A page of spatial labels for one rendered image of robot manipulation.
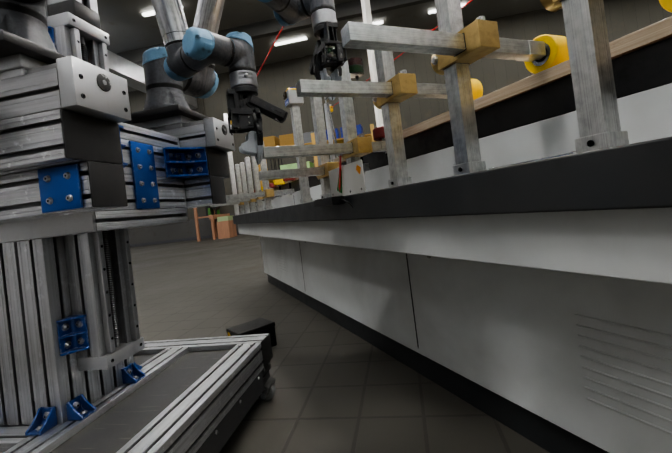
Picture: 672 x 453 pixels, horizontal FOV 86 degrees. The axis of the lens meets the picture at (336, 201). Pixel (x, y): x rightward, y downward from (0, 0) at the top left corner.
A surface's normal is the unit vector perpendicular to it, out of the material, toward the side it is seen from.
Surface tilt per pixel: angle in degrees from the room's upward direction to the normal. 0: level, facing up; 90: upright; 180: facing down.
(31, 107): 90
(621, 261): 90
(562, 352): 90
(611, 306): 90
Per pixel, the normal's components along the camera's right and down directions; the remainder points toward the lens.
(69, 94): -0.18, 0.00
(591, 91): -0.91, 0.11
